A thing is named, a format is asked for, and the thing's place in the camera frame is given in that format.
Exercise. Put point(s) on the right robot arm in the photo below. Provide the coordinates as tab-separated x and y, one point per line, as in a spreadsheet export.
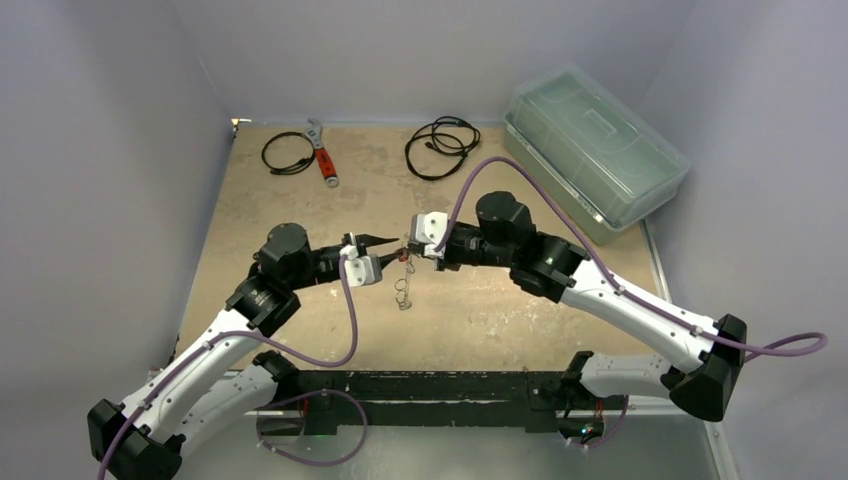
695	369

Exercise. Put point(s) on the clear plastic storage box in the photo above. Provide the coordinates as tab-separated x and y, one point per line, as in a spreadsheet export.
607	158

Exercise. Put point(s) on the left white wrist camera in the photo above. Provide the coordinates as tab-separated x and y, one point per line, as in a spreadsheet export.
359	270

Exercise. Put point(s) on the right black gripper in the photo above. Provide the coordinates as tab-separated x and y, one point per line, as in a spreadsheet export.
420	248

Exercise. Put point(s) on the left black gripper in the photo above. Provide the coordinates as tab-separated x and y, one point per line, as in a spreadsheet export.
363	242

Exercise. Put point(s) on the red handled adjustable wrench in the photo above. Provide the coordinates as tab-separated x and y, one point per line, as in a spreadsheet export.
314	134

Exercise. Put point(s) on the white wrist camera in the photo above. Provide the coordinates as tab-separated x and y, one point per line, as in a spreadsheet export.
426	232
359	270

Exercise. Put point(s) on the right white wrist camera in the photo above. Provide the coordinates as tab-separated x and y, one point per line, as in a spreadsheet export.
426	232

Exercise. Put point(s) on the aluminium frame rail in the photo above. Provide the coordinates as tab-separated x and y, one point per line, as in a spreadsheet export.
644	439

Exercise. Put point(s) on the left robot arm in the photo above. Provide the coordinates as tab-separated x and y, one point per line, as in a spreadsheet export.
234	366

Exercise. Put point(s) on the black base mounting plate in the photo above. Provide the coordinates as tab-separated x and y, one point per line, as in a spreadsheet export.
535	401

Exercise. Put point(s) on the large metal keyring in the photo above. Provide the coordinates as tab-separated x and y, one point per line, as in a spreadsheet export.
402	285

